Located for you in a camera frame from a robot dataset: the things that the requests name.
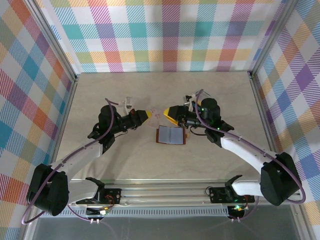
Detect brown leather card holder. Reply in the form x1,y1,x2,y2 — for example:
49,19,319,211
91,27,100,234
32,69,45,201
155,124,193,146

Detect aluminium side rail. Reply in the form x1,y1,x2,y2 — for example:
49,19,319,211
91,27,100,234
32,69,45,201
43,74,81,188
248,72,288,185

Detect pink floral translucent card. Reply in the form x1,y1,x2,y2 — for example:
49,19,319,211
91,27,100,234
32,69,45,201
146,106,164,129

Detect purple cable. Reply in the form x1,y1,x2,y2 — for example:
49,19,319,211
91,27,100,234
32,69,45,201
196,89,307,223
21,97,126,225

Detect grey slotted cable duct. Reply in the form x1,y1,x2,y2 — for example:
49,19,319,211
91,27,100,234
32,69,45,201
37,208,231,218

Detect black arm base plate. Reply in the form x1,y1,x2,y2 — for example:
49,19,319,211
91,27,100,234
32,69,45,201
208,186,256,204
75,187,123,206

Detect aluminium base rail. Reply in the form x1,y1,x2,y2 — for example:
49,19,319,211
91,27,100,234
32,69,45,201
28,178,305,207

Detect aluminium frame post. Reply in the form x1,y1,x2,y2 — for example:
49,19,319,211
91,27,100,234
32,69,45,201
23,0,80,85
247,0,302,80

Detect grey metal panel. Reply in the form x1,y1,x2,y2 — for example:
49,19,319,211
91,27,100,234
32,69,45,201
23,204,312,240

